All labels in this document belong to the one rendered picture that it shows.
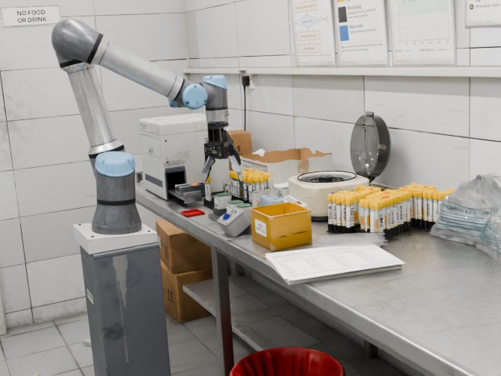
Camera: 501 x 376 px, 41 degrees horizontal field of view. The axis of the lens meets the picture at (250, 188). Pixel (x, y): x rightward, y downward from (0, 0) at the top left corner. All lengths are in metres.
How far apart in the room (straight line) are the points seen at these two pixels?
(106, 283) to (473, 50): 1.26
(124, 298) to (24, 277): 1.91
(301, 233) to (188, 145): 0.84
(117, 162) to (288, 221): 0.54
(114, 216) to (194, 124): 0.71
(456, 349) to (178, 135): 1.57
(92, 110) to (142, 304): 0.62
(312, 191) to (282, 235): 0.31
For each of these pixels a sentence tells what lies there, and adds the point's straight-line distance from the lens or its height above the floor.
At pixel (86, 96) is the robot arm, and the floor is 1.32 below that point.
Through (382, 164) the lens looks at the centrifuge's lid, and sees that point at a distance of 2.24.
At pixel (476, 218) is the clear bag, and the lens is 1.91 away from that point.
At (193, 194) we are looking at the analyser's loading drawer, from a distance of 2.46.
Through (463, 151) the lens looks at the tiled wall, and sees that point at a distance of 2.12.
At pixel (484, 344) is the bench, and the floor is 0.88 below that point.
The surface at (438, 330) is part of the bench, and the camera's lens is 1.38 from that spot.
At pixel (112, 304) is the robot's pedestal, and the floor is 0.71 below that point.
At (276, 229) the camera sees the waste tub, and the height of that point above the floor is 0.94.
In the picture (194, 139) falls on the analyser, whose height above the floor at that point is 1.10.
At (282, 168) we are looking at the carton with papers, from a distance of 2.46.
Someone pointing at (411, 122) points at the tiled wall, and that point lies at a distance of 2.28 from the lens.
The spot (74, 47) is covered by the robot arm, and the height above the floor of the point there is 1.46.
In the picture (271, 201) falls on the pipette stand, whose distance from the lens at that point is 2.04.
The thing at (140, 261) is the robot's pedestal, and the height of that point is 0.83.
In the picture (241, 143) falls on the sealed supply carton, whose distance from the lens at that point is 3.10.
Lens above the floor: 1.43
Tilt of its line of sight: 12 degrees down
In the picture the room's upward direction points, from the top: 3 degrees counter-clockwise
